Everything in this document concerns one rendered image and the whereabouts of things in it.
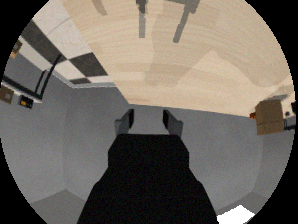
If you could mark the brown cardboard box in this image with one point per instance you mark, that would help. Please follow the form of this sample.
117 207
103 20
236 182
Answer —
269 117

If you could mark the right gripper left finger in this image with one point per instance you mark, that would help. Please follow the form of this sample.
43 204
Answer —
125 123

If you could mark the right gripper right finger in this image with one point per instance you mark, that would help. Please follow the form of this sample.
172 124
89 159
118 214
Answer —
173 125

